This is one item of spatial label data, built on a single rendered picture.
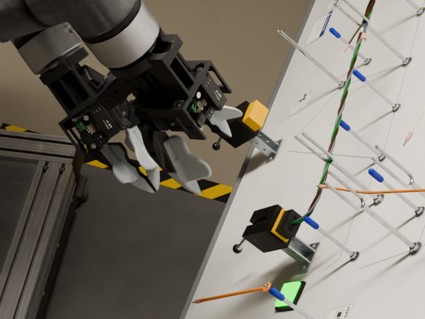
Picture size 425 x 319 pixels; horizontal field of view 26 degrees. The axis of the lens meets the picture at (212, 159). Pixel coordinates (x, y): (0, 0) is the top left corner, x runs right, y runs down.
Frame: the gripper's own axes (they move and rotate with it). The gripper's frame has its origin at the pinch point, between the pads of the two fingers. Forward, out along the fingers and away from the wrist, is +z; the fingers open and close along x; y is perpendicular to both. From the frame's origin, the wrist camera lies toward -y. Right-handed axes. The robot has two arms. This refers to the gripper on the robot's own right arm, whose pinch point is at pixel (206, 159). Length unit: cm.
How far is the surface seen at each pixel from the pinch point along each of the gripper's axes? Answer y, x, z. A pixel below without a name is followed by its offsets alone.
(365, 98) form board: 1.1, 29.2, 22.7
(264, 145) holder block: -18.3, 23.8, 28.8
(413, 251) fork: 24.3, -2.3, 11.6
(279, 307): 4.1, -8.1, 20.6
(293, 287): 5.7, -5.5, 19.4
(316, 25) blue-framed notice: -26, 58, 35
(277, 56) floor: -102, 119, 109
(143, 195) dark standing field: -109, 52, 95
